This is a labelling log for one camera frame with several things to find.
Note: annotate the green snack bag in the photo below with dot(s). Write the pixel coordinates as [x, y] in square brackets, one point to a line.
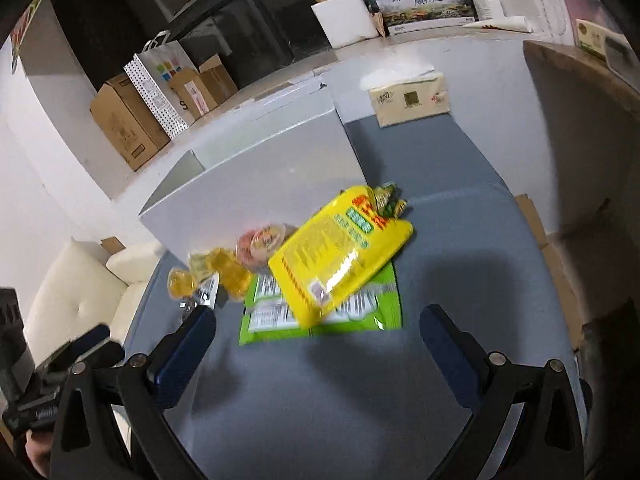
[382, 312]

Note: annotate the beige tissue pack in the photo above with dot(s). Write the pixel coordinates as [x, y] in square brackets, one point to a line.
[410, 100]

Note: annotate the wall poster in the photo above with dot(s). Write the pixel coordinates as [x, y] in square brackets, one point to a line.
[25, 30]

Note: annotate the white storage box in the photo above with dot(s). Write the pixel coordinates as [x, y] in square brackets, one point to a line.
[250, 160]

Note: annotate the green tissue box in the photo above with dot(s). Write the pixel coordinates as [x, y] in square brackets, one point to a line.
[592, 40]

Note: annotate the white foam box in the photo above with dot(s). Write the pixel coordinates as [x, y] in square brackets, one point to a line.
[345, 20]

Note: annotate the yellow snack bag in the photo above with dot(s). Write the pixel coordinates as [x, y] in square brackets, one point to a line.
[330, 255]

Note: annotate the white bag with coloured squares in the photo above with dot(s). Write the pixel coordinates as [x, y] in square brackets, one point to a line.
[170, 55]

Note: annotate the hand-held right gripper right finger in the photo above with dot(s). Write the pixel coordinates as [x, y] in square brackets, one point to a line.
[450, 360]

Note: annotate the small brown item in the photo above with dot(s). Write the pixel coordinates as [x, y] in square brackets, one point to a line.
[380, 24]

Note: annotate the white dotted paper bag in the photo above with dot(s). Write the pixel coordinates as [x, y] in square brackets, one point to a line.
[157, 95]

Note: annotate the white tube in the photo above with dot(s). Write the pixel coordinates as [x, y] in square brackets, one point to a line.
[500, 24]

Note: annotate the person's left hand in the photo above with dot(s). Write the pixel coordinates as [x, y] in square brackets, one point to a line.
[36, 455]

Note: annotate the open cardboard box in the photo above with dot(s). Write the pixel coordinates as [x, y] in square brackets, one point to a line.
[200, 87]

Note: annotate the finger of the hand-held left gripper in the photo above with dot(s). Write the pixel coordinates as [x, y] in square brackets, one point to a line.
[92, 335]

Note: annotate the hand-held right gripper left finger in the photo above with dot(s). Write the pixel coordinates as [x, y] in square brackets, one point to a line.
[184, 357]

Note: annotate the large cardboard box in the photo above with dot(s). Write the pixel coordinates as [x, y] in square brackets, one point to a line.
[125, 120]

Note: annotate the small green snack packet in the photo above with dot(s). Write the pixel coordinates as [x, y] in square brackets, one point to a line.
[390, 202]

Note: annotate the landscape printed box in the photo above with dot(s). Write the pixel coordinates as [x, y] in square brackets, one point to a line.
[425, 5]

